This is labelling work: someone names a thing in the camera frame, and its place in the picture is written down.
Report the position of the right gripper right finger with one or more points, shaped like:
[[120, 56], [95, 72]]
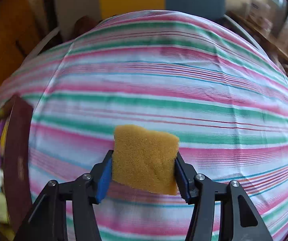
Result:
[[184, 176]]

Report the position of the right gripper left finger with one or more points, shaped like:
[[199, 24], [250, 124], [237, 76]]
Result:
[[101, 177]]

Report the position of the yellow sponge block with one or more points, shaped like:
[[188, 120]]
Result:
[[145, 159]]

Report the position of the striped bed sheet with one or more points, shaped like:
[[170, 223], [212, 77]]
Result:
[[165, 71]]

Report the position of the gold tin box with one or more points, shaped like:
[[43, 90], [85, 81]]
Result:
[[15, 198]]

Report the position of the dark red cushion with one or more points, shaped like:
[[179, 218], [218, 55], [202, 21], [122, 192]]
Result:
[[83, 25]]

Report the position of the wooden side table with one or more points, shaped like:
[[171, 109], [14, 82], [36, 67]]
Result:
[[266, 41]]

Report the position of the wooden wardrobe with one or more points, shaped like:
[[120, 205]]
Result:
[[19, 34]]

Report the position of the white appliance box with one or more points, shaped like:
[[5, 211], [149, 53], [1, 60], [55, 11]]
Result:
[[258, 14]]

